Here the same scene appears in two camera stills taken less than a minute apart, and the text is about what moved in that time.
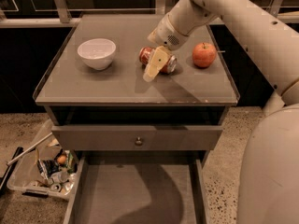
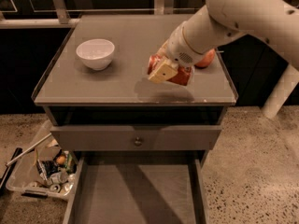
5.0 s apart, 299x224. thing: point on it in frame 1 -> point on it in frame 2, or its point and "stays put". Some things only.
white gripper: [167, 35] -> [179, 52]
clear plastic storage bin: [45, 168] stays put
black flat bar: [8, 172] stays put
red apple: [204, 54] stays put
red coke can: [146, 53] -> [183, 76]
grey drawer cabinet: [144, 117] stays put
